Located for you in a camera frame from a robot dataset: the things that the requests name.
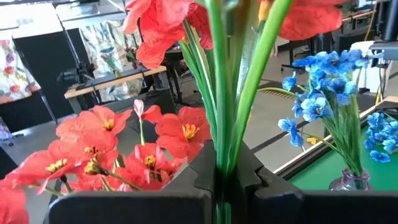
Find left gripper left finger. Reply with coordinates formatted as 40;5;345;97
45;139;217;224

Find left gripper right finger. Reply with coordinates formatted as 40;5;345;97
230;140;398;224

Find red artificial flower bunch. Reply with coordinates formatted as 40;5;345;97
0;99;213;224
123;0;348;224

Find blue artificial flower bunch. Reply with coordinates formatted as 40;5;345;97
363;111;398;164
257;49;379;177

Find pink glass vase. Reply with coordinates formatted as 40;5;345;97
328;167;374;191

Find green table mat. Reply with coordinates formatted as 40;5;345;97
287;123;398;191

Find background wooden table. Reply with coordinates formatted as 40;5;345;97
63;65;169;114

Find black partition panel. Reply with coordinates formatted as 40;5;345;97
12;27;81;125

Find floral patterned cloth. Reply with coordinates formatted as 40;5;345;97
0;37;41;105
79;18;147;103

